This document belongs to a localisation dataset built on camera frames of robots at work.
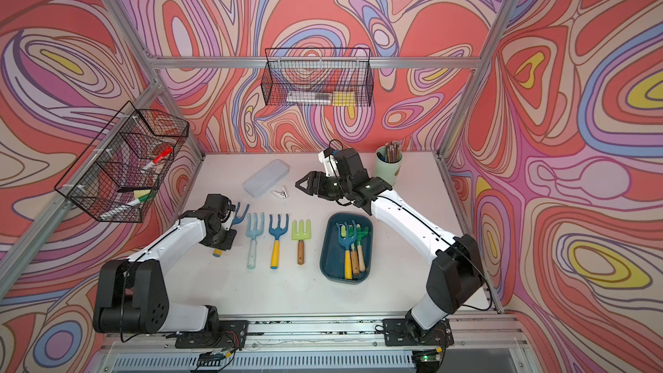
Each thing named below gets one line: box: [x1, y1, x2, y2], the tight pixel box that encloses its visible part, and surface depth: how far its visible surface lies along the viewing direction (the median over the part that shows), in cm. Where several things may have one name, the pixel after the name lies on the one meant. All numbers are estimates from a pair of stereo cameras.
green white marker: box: [100, 195, 151, 220], surface depth 73 cm
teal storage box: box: [319, 212, 373, 285], surface depth 92 cm
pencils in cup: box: [385, 139, 402, 164], surface depth 101 cm
